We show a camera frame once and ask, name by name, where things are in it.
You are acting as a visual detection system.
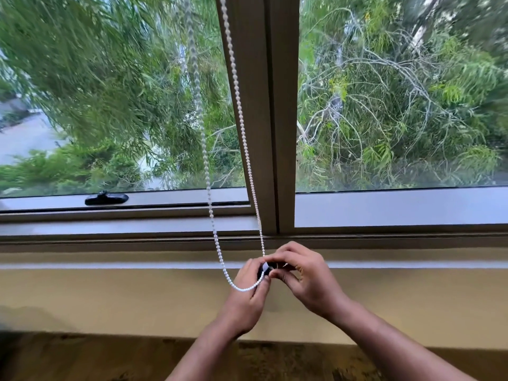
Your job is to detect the person's right forearm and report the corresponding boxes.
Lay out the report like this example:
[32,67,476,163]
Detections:
[330,297,478,381]

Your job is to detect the black window latch handle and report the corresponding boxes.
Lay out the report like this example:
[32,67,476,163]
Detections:
[84,190,129,206]

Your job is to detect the small black chain clip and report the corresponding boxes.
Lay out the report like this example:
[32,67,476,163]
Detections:
[258,262,296,279]

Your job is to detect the person's right hand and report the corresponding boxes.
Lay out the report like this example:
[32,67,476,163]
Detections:
[264,241,351,321]

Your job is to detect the person's left forearm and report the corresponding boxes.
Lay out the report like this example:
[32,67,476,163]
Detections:
[166,315,239,381]

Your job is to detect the white bead blind chain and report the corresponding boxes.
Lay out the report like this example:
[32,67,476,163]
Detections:
[183,0,267,293]

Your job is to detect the green trees outside window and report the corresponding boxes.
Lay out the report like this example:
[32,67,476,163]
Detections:
[0,0,508,198]

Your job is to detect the person's left hand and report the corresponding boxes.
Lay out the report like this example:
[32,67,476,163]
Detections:
[219,256,273,338]

